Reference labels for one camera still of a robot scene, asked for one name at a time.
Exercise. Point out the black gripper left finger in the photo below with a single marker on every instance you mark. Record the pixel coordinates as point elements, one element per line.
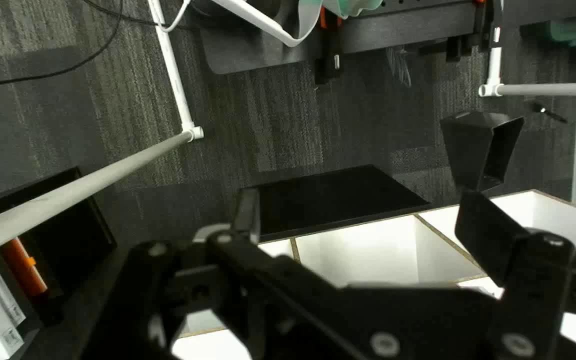
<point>189,281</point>

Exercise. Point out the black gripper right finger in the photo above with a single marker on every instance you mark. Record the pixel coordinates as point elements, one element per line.
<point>494,240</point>

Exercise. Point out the black tapered box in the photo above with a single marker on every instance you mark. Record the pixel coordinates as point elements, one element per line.
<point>479,150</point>

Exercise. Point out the white cubby shelf cabinet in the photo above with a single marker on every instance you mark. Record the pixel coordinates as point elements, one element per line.
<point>381,253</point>

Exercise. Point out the black low cabinet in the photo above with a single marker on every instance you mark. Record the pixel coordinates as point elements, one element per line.
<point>68,232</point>

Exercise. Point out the black flat box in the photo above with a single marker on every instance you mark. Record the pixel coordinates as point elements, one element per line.
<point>334,196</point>

